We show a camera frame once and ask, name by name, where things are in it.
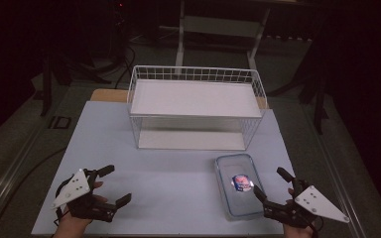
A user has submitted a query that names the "small red blue packet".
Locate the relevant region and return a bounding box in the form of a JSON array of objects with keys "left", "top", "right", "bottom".
[{"left": 231, "top": 174, "right": 255, "bottom": 193}]

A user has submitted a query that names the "person's right hand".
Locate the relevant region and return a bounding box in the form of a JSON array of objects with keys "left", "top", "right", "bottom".
[{"left": 282, "top": 187, "right": 316, "bottom": 238}]

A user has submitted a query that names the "wooden table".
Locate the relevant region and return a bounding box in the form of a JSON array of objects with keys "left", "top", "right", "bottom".
[{"left": 89, "top": 88, "right": 270, "bottom": 110}]

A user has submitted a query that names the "white metal stand frame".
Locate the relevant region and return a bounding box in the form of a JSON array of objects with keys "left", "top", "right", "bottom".
[{"left": 174, "top": 0, "right": 273, "bottom": 71}]

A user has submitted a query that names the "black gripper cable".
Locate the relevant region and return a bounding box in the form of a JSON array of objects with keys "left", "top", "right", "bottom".
[{"left": 54, "top": 179, "right": 72, "bottom": 226}]

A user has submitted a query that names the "pale blue table sheet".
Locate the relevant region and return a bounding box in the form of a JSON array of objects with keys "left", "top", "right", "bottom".
[{"left": 31, "top": 100, "right": 296, "bottom": 236}]

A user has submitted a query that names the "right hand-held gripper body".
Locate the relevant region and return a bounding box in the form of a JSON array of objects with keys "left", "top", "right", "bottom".
[{"left": 262, "top": 178, "right": 350, "bottom": 230}]

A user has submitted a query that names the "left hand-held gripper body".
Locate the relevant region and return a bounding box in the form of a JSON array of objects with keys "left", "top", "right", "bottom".
[{"left": 52, "top": 168, "right": 118, "bottom": 223}]

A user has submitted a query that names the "person's left hand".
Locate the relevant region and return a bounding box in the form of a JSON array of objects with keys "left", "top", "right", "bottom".
[{"left": 53, "top": 180, "right": 109, "bottom": 238}]

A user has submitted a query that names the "black metal stand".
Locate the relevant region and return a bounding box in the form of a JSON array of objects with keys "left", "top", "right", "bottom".
[{"left": 40, "top": 53, "right": 55, "bottom": 117}]

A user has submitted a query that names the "clear plastic container blue lid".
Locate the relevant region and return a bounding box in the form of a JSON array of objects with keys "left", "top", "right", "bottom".
[{"left": 214, "top": 153, "right": 267, "bottom": 222}]

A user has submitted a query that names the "white wire shelf rack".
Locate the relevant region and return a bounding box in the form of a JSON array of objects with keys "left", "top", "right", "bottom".
[{"left": 126, "top": 64, "right": 269, "bottom": 152}]

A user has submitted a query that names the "black floor cable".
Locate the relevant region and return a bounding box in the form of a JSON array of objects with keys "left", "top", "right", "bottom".
[
  {"left": 113, "top": 44, "right": 137, "bottom": 90},
  {"left": 0, "top": 146, "right": 67, "bottom": 236}
]

